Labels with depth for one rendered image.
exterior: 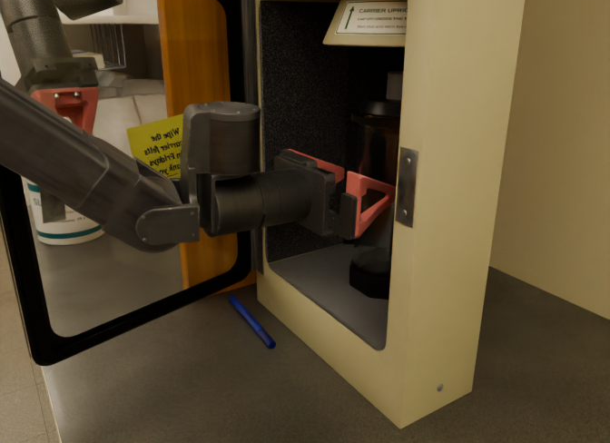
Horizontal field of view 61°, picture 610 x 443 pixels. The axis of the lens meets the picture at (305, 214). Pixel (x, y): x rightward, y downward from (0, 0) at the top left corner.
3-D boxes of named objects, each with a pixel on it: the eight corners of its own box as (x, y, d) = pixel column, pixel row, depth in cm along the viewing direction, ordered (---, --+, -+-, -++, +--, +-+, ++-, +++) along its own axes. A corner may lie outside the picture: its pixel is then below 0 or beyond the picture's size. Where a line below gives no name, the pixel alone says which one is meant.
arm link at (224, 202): (186, 225, 53) (208, 248, 48) (185, 161, 50) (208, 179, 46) (247, 215, 56) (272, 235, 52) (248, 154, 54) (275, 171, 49)
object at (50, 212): (67, 220, 51) (63, 163, 49) (44, 224, 49) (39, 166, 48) (59, 215, 52) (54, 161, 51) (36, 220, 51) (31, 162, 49)
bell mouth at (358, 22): (406, 41, 68) (408, -5, 66) (523, 44, 54) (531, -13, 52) (292, 43, 59) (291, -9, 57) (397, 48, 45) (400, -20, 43)
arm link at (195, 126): (130, 211, 53) (136, 247, 45) (122, 97, 48) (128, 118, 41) (243, 201, 57) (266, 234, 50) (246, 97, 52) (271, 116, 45)
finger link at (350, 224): (369, 153, 60) (301, 162, 55) (413, 167, 54) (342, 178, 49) (366, 209, 62) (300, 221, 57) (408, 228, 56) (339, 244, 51)
